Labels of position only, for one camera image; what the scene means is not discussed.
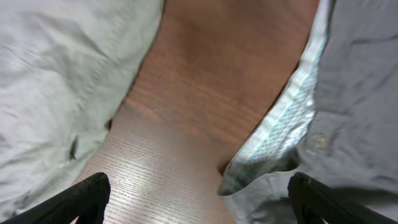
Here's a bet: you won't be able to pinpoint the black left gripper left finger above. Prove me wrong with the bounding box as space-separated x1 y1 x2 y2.
2 172 111 224

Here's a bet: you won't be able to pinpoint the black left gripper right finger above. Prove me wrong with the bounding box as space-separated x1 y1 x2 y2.
287 172 397 224

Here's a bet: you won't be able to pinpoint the grey shorts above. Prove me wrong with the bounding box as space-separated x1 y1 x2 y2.
218 0 397 223

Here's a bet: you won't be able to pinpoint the khaki shorts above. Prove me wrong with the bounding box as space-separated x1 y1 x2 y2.
1 0 164 220

